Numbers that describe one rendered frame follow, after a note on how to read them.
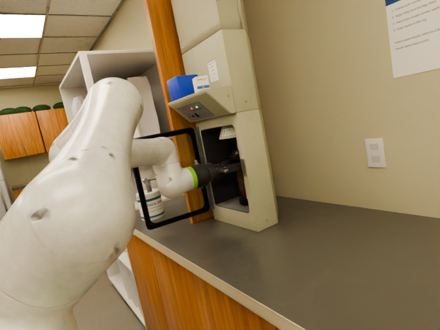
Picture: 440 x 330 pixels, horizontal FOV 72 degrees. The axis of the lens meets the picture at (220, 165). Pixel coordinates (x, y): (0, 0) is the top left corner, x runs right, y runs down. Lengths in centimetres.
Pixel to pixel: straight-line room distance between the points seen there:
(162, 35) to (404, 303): 130
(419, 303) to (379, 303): 8
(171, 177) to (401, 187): 85
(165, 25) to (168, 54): 13
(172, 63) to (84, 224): 121
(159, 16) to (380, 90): 97
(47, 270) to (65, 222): 6
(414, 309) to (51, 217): 70
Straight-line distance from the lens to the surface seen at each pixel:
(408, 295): 84
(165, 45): 149
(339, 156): 141
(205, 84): 120
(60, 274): 37
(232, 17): 125
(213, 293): 111
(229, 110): 113
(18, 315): 42
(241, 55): 121
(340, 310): 78
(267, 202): 124
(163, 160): 111
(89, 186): 34
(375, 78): 129
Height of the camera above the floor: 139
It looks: 8 degrees down
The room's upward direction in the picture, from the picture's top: 11 degrees counter-clockwise
